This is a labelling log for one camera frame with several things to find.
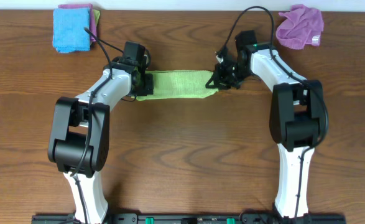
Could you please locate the green microfiber cloth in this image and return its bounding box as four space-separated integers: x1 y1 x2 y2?
137 70 218 101

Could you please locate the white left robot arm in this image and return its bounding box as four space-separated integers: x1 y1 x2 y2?
48 62 154 223

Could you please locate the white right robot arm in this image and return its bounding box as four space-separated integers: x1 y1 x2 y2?
206 44 328 221

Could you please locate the folded pink cloth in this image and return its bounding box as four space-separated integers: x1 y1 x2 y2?
58 3 97 35

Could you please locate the folded light green cloth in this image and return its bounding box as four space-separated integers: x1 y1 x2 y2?
93 9 101 26

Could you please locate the crumpled purple cloth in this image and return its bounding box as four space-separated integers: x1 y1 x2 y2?
275 4 325 50

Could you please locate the folded blue cloth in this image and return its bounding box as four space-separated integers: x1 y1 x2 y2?
52 7 90 54

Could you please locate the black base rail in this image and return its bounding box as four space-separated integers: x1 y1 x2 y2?
31 212 347 224

